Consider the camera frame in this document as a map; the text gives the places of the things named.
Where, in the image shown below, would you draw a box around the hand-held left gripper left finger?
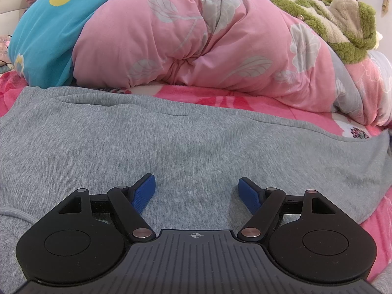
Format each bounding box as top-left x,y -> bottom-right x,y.
58,173 -> 157,243

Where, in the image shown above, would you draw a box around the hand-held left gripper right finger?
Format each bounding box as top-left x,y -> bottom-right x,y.
238,176 -> 336,243

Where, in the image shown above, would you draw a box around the grey sweatpants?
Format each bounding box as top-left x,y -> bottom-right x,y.
0,86 -> 392,294

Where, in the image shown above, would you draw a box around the pink flower printed blanket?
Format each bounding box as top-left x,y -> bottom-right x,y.
0,64 -> 392,282

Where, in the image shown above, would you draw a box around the pink floral quilt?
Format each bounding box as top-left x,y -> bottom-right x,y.
71,0 -> 392,126

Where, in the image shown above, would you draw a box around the teal dotted quilt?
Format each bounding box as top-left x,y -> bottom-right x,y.
8,0 -> 103,88

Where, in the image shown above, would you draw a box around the green and cream fleece garment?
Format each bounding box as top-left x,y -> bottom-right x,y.
262,0 -> 383,65

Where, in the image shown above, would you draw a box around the pink floral pajama garment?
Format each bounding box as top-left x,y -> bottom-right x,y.
0,34 -> 14,65

